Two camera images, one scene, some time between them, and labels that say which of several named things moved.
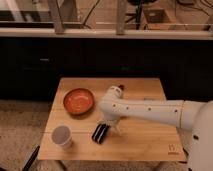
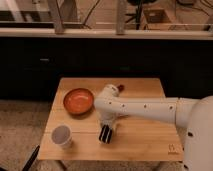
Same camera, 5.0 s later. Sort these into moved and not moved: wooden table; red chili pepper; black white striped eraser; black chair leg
Moved: black white striped eraser
Not moved: wooden table; black chair leg; red chili pepper
